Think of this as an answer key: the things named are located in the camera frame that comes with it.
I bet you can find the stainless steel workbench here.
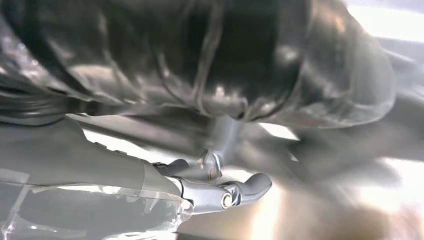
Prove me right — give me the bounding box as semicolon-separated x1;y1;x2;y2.
175;158;424;240

